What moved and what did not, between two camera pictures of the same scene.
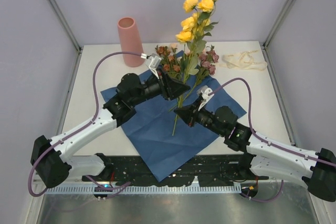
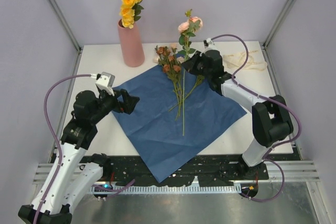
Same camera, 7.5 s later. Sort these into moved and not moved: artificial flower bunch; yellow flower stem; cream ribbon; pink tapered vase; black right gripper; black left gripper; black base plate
Moved: black right gripper; yellow flower stem; black left gripper
Not moved: cream ribbon; pink tapered vase; artificial flower bunch; black base plate
